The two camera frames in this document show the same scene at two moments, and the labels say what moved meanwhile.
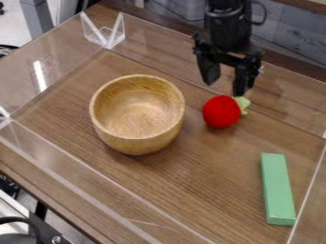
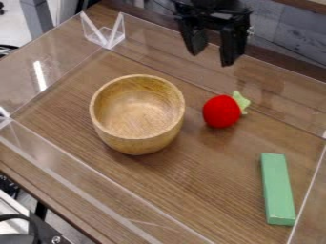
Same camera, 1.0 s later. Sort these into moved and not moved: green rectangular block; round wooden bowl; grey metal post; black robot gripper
Moved: black robot gripper
Not moved: grey metal post; green rectangular block; round wooden bowl
